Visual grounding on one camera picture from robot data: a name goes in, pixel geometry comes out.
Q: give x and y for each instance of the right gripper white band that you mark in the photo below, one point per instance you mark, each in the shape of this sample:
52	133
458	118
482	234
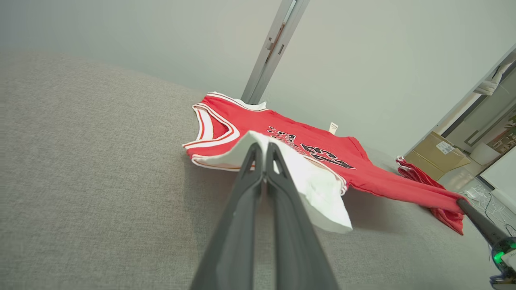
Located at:
506	257

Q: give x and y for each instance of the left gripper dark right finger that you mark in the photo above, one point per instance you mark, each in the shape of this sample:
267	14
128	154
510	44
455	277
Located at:
294	241

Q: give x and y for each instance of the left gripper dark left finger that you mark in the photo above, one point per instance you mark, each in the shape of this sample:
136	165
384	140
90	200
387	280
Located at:
238	233

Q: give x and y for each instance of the red shorts white trim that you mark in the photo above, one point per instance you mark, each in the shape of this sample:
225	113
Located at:
415	173

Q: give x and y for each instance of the red white basketball jersey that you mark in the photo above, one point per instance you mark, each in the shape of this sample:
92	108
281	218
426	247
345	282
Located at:
379	181

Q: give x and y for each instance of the white round bin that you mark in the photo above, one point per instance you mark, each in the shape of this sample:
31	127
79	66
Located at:
483	154

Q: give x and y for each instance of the white shipping label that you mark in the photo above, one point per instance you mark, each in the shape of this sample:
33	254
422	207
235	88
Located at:
445	147

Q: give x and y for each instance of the brown cardboard box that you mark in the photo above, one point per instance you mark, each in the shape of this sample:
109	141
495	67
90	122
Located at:
427	157

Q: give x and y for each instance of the grey metal partition post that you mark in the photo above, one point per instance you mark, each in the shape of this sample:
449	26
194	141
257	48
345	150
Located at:
273	72
258	72

